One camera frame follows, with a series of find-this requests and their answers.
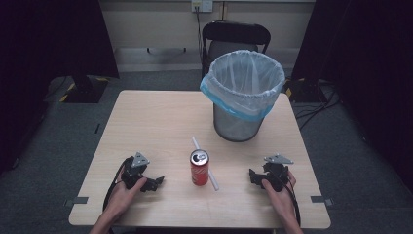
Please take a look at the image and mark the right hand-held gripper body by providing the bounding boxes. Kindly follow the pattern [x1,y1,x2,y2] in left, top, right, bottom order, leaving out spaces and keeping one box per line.
[262,153,295,193]

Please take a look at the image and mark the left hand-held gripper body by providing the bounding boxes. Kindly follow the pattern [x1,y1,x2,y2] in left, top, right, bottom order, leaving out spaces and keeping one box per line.
[121,151,151,191]

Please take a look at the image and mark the person's right hand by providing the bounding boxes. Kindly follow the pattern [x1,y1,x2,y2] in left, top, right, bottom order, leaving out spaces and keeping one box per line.
[261,170,298,222]

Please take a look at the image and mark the person's left hand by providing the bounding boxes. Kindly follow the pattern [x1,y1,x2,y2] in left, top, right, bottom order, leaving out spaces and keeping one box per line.
[106,168,148,222]

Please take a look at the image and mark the red soda can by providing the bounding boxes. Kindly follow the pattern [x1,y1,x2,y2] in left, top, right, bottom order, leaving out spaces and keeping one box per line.
[189,148,210,187]

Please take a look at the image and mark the white drinking straw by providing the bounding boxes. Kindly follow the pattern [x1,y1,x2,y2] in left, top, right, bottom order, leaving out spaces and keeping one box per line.
[191,136,220,192]

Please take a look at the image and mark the metal mesh trash bin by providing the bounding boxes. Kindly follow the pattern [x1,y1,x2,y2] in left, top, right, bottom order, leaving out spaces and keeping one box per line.
[212,102,265,143]

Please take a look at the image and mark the black stand base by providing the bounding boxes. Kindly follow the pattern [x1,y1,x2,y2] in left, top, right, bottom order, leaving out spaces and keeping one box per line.
[284,77,322,104]
[58,73,110,105]

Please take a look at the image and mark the white and blue bin bag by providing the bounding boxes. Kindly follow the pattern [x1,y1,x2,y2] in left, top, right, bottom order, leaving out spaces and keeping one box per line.
[199,49,287,123]

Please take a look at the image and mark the dark curtain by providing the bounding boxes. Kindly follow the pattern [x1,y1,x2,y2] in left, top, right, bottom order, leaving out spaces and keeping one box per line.
[0,0,121,174]
[290,0,413,193]

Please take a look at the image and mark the black folding chair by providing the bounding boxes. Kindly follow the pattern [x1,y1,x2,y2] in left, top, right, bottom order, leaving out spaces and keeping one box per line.
[200,19,273,80]

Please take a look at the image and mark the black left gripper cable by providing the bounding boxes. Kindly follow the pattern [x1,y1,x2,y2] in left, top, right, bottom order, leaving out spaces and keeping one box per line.
[102,158,129,213]

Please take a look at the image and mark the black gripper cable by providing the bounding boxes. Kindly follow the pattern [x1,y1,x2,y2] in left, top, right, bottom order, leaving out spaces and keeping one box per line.
[276,172,302,228]
[102,158,129,213]

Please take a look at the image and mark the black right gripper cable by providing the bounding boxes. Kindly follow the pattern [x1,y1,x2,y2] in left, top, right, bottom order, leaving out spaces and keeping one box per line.
[276,172,302,228]

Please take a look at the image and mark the grey table bracket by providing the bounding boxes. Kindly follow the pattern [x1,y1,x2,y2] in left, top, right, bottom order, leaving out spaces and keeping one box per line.
[63,196,90,209]
[310,195,334,208]

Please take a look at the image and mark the black floor cables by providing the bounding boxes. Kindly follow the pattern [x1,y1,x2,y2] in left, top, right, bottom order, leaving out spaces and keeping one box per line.
[291,81,343,132]

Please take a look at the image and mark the black baseboard handle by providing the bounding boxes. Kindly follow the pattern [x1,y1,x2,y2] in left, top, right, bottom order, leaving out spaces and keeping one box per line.
[145,47,188,56]

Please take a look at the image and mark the black power cable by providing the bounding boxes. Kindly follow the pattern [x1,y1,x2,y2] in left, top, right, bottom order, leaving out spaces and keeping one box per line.
[194,6,205,64]

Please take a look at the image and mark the white wall socket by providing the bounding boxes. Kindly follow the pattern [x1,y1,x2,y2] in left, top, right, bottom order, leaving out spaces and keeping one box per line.
[191,0,214,14]

